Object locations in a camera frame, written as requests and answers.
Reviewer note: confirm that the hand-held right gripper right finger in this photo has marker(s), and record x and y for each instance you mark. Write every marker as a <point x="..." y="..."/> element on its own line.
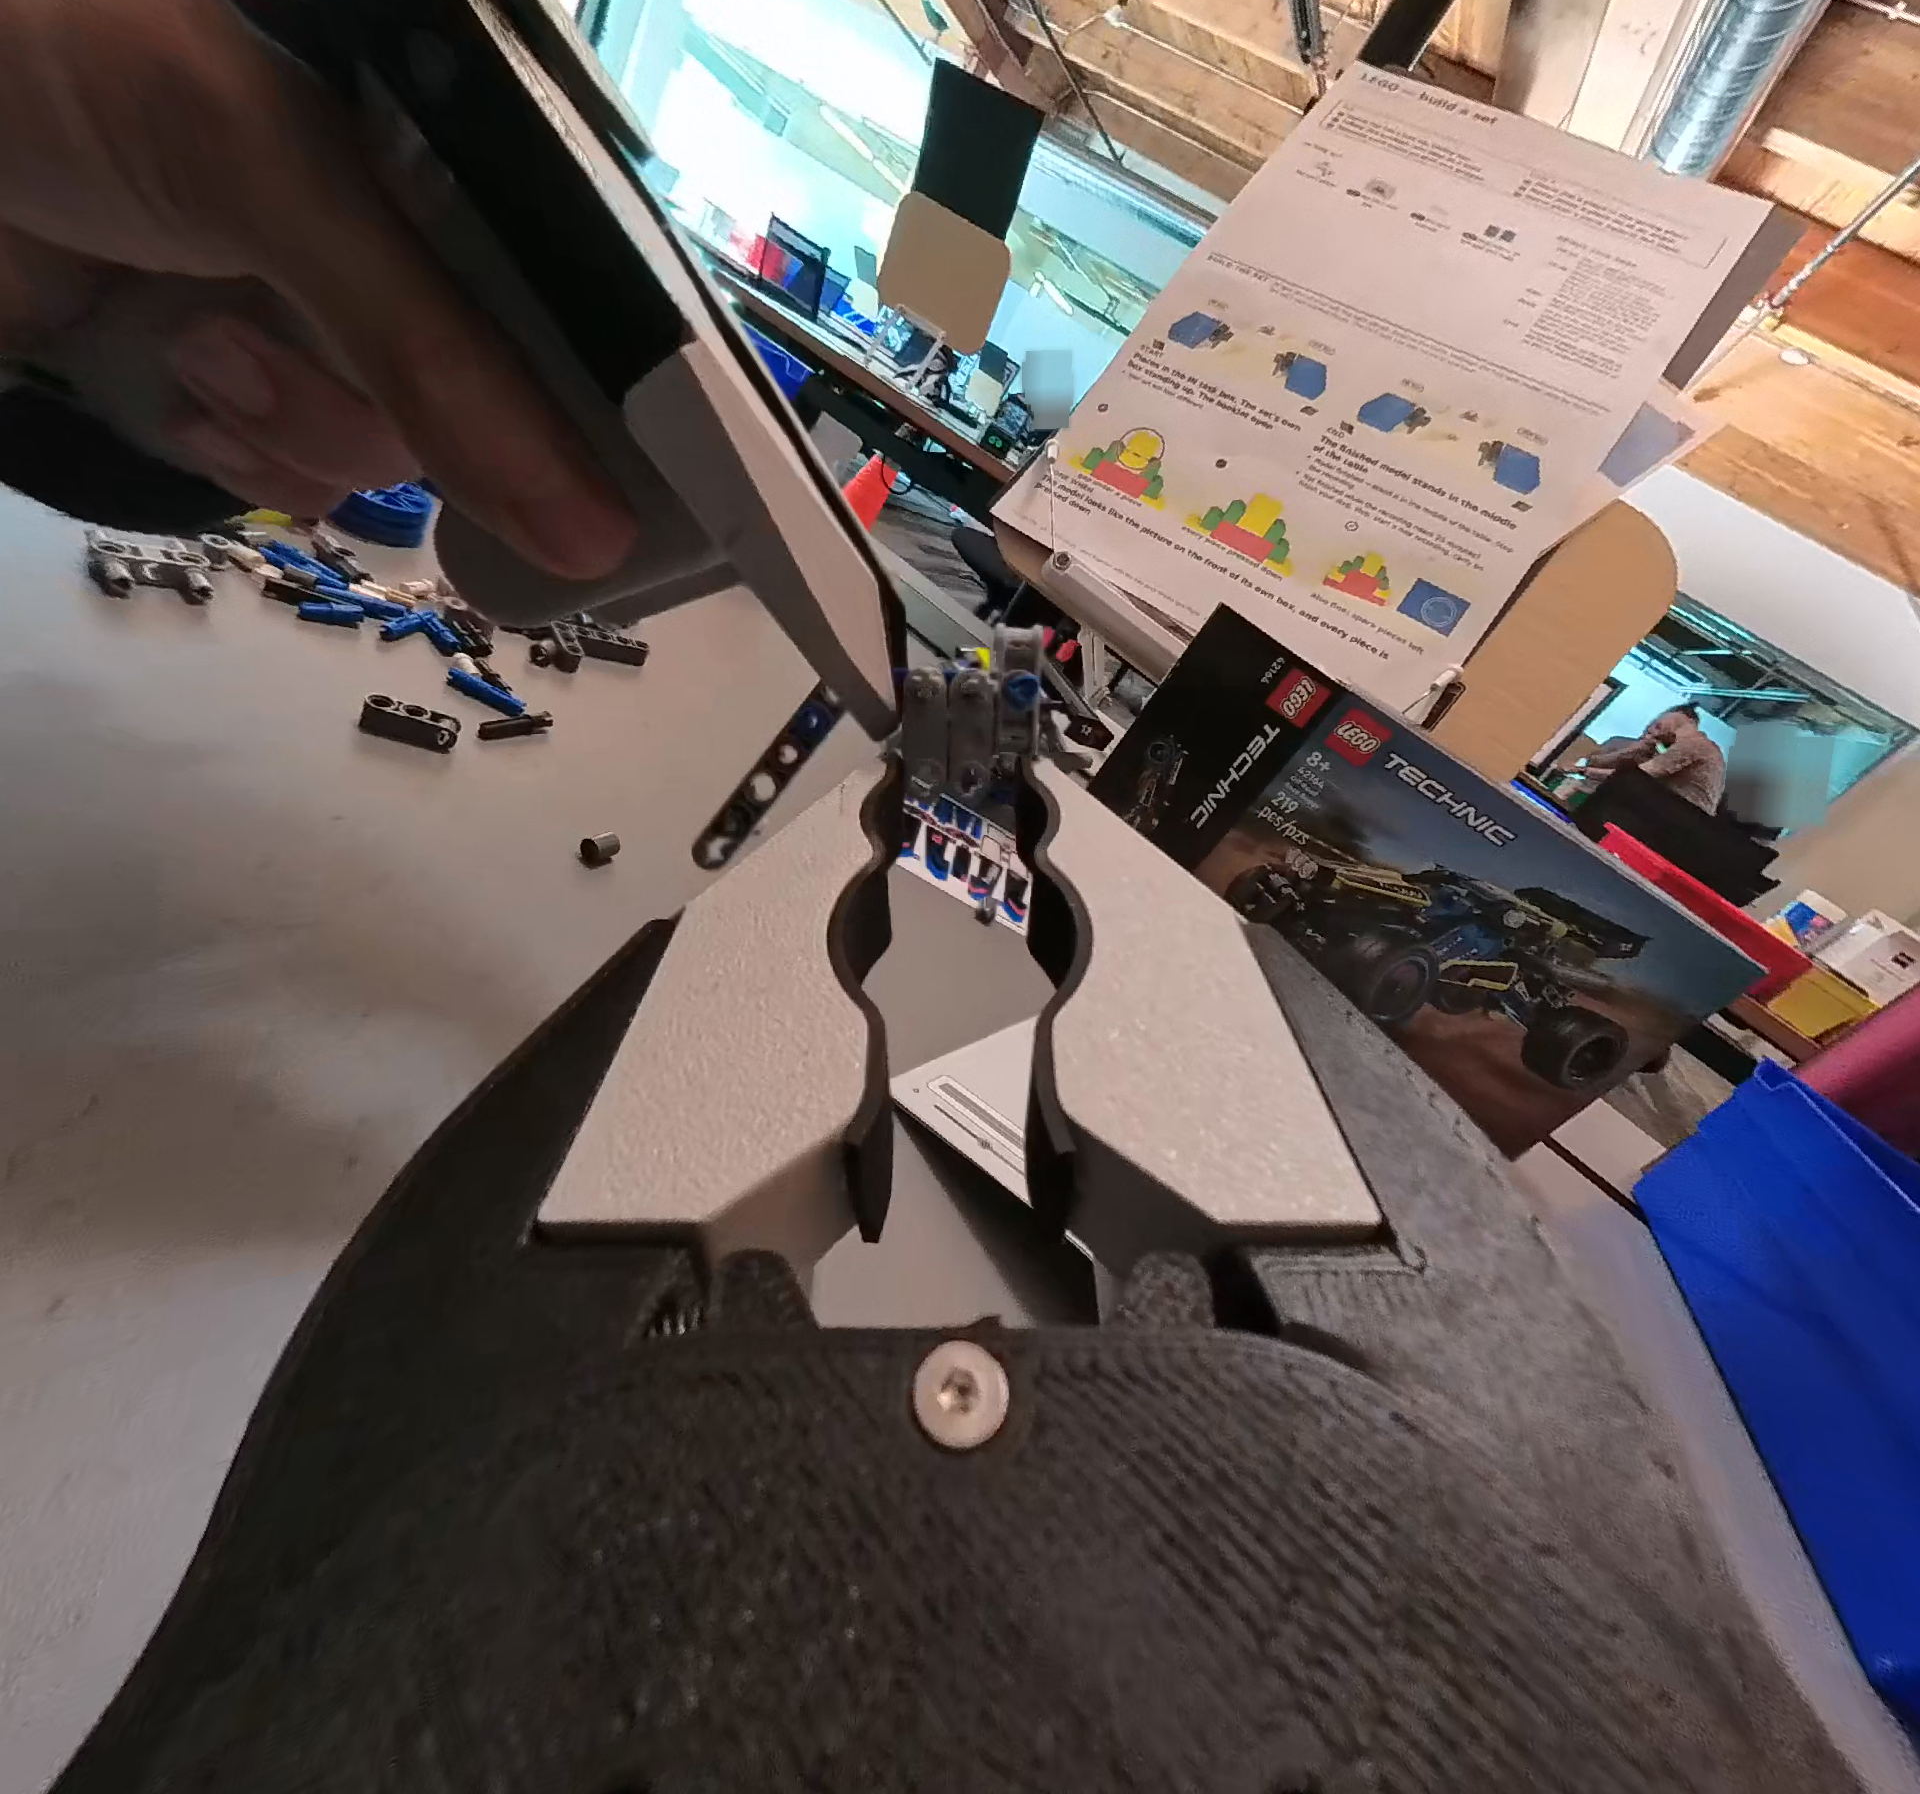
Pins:
<point x="1198" y="1088"/>

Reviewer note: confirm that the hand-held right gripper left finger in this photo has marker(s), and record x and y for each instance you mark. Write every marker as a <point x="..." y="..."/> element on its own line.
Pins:
<point x="703" y="1074"/>

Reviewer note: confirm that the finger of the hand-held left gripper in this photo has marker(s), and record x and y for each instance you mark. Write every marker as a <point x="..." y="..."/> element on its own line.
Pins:
<point x="765" y="520"/>

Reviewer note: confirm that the grey and blue lego assembly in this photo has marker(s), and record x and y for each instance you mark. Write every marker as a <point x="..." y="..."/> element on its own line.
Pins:
<point x="961" y="729"/>

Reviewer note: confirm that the black lego set box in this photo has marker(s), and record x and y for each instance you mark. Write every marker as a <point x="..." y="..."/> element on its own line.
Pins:
<point x="1412" y="894"/>

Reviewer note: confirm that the lego sticker sheet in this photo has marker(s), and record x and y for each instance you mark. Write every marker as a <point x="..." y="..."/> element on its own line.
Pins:
<point x="961" y="857"/>

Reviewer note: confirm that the pile of loose lego pieces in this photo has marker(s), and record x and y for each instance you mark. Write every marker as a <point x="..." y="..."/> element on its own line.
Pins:
<point x="405" y="721"/>

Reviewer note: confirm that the person's left hand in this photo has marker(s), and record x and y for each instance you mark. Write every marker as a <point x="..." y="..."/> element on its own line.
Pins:
<point x="225" y="248"/>

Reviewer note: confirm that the orange traffic cone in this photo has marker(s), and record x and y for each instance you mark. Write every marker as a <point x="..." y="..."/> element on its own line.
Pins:
<point x="870" y="489"/>

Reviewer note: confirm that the tan background panel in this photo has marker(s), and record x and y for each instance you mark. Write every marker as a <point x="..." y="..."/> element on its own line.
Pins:
<point x="946" y="264"/>

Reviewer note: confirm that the white poster stand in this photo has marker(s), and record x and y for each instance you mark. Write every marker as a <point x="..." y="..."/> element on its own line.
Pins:
<point x="1109" y="623"/>

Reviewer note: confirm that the black background panel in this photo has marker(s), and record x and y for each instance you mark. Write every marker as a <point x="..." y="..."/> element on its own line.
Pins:
<point x="975" y="145"/>

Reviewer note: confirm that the red storage bin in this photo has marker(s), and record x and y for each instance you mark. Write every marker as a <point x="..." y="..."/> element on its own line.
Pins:
<point x="1693" y="911"/>

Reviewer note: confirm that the brown cardboard board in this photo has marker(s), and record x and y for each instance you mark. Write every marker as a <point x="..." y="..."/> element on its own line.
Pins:
<point x="1574" y="638"/>

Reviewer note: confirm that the yellow storage bin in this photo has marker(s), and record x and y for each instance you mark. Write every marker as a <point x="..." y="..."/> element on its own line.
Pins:
<point x="1808" y="1007"/>

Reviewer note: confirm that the blue divided storage bin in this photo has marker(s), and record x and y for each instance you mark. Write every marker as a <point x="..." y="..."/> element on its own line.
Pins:
<point x="1798" y="1301"/>

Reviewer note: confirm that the white instruction poster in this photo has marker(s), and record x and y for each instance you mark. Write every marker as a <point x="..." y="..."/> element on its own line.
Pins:
<point x="1395" y="371"/>

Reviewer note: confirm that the white carton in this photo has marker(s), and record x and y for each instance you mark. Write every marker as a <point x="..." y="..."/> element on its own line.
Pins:
<point x="1851" y="945"/>

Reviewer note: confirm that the maroon water bottle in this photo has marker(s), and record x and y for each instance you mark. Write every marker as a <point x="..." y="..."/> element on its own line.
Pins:
<point x="1866" y="1058"/>

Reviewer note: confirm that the silver ventilation duct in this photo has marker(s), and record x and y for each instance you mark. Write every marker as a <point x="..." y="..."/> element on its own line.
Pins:
<point x="1754" y="11"/>

